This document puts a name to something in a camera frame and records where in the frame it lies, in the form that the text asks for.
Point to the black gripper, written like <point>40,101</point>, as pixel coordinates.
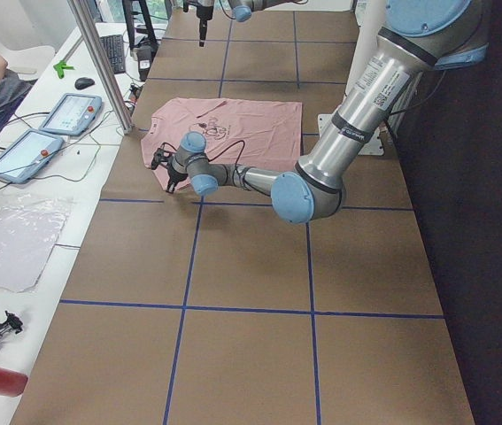
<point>174,173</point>
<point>201,19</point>

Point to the pink Snoopy t-shirt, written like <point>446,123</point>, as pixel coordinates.
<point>264,134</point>

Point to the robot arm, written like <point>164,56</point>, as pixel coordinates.
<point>240,11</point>
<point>416,36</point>

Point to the black power adapter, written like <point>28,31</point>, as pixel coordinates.
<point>144,59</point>

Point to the black keyboard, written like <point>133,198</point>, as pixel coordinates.
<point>113,47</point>

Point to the far teach pendant tablet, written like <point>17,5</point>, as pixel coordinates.
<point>72,114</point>

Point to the teach pendant tablet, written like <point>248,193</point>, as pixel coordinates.
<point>72,114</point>
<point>28,155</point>

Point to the black computer mouse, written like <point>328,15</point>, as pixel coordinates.
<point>83,83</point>

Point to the green plastic tool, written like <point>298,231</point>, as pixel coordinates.
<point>61,67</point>

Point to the near teach pendant tablet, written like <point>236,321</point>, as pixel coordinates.
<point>28,155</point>

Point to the clear plastic bag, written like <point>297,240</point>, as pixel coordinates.
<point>30,226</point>

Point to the aluminium frame post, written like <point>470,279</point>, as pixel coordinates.
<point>90,36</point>

